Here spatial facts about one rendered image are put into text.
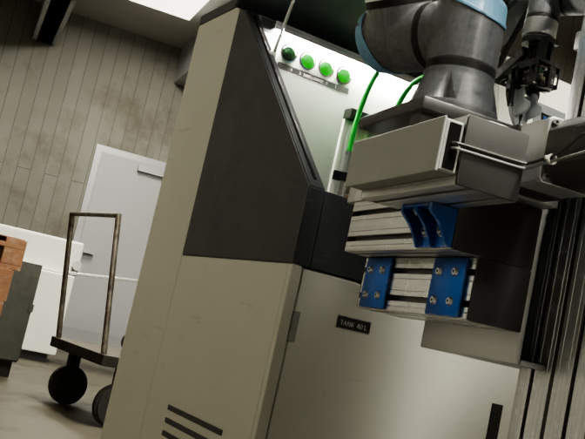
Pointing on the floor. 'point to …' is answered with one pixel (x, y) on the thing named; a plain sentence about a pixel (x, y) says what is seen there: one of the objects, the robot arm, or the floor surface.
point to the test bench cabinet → (222, 349)
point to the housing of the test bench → (170, 226)
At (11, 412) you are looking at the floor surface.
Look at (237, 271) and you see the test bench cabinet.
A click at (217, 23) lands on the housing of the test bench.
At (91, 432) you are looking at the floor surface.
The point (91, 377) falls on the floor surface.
